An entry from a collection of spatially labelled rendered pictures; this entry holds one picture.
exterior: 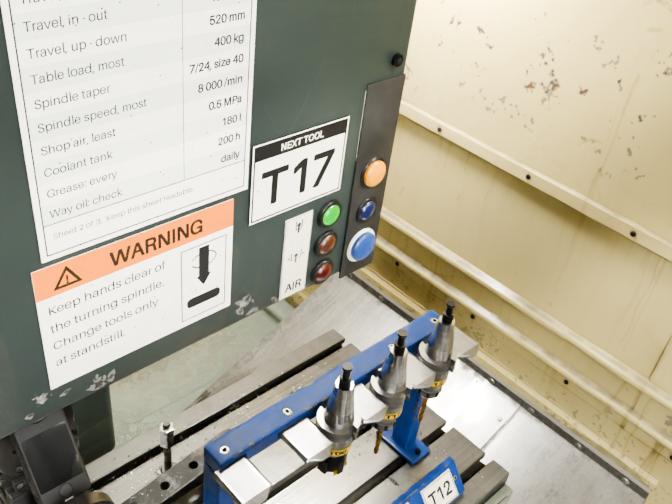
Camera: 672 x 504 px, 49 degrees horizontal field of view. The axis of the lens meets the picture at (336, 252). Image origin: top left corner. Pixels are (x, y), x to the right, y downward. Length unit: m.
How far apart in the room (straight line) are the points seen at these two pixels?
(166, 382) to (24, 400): 1.43
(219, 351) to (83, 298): 1.54
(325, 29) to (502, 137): 0.94
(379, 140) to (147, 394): 1.41
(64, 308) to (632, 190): 1.03
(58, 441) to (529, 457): 1.14
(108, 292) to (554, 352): 1.17
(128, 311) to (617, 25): 0.96
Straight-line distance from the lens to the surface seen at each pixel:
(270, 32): 0.51
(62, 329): 0.53
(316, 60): 0.55
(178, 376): 1.99
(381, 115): 0.63
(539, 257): 1.50
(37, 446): 0.71
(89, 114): 0.46
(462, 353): 1.22
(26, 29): 0.42
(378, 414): 1.09
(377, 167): 0.65
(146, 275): 0.54
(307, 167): 0.59
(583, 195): 1.39
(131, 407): 1.93
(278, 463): 1.42
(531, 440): 1.66
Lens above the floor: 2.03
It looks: 36 degrees down
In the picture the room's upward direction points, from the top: 8 degrees clockwise
